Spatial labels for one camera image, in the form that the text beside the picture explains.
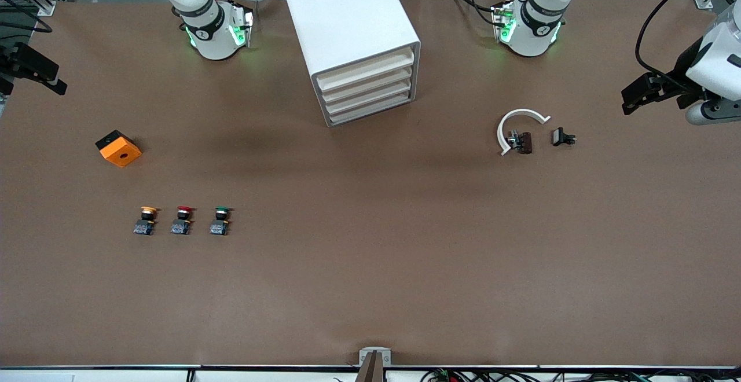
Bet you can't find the yellow push button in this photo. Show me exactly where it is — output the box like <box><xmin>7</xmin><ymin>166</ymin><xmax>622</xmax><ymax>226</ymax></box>
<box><xmin>133</xmin><ymin>207</ymin><xmax>160</xmax><ymax>236</ymax></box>

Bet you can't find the cream cabinet drawer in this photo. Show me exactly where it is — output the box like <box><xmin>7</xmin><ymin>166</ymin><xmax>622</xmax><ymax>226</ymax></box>
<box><xmin>324</xmin><ymin>80</ymin><xmax>413</xmax><ymax>115</ymax></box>
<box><xmin>317</xmin><ymin>48</ymin><xmax>415</xmax><ymax>91</ymax></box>
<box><xmin>328</xmin><ymin>93</ymin><xmax>413</xmax><ymax>126</ymax></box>
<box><xmin>321</xmin><ymin>67</ymin><xmax>414</xmax><ymax>104</ymax></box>

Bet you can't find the orange black button box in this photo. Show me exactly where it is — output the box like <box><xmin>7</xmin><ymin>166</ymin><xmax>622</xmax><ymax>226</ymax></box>
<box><xmin>96</xmin><ymin>130</ymin><xmax>142</xmax><ymax>168</ymax></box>

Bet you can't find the red push button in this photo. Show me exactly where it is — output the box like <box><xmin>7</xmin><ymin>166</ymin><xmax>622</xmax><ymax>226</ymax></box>
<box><xmin>170</xmin><ymin>205</ymin><xmax>195</xmax><ymax>236</ymax></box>

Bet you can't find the green push button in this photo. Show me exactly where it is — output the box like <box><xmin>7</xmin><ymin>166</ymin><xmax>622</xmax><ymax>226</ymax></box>
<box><xmin>209</xmin><ymin>206</ymin><xmax>233</xmax><ymax>237</ymax></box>

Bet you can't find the white drawer cabinet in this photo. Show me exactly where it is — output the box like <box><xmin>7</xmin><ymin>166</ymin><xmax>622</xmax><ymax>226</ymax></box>
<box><xmin>280</xmin><ymin>0</ymin><xmax>421</xmax><ymax>128</ymax></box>

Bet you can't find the white curved plastic piece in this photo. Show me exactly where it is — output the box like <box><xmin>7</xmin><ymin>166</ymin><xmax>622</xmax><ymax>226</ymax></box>
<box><xmin>497</xmin><ymin>109</ymin><xmax>551</xmax><ymax>156</ymax></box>

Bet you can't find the brown small connector block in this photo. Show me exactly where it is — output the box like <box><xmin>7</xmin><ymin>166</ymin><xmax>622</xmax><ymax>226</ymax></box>
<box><xmin>507</xmin><ymin>131</ymin><xmax>533</xmax><ymax>155</ymax></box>

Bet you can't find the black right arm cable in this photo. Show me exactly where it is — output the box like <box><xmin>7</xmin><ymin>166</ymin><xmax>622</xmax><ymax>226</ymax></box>
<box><xmin>0</xmin><ymin>1</ymin><xmax>54</xmax><ymax>34</ymax></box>

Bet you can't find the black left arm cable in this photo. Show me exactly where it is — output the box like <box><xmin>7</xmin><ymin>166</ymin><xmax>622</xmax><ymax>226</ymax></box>
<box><xmin>635</xmin><ymin>0</ymin><xmax>730</xmax><ymax>77</ymax></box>

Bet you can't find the black arm base cable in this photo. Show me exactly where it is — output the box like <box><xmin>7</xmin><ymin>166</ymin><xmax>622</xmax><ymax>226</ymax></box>
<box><xmin>449</xmin><ymin>0</ymin><xmax>500</xmax><ymax>27</ymax></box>

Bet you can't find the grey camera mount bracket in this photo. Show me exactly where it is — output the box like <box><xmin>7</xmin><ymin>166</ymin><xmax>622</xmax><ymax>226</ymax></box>
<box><xmin>356</xmin><ymin>347</ymin><xmax>392</xmax><ymax>382</ymax></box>

